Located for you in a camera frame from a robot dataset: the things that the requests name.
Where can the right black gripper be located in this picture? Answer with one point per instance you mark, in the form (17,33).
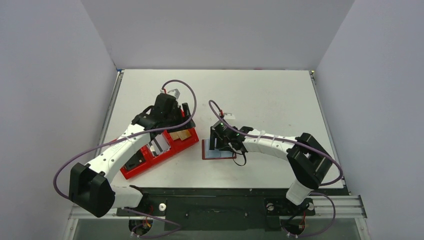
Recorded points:
(214,139)

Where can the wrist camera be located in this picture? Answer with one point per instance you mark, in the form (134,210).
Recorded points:
(229,116)
(174,92)

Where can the gold brown card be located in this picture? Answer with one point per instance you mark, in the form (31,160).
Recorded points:
(180,135)

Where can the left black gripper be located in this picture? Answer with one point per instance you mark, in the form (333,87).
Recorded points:
(178,110)

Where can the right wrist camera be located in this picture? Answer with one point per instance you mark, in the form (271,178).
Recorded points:
(229,116)

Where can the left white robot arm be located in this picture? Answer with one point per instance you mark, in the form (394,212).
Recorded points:
(157,133)

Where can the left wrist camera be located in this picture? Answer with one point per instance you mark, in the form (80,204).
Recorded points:
(174,92)

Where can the red plastic compartment tray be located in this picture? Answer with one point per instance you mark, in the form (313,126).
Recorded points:
(177,146)

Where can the black card in tray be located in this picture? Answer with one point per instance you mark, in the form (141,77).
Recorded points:
(136,160)

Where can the red leather card holder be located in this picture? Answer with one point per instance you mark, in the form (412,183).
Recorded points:
(207,154)

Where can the silver striped card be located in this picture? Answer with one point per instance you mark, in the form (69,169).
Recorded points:
(158,145)

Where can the aluminium rail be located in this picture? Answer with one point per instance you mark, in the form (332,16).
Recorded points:
(346,207)

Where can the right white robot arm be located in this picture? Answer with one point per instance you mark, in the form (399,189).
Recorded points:
(308,160)

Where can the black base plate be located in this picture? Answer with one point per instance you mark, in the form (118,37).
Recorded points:
(228,210)

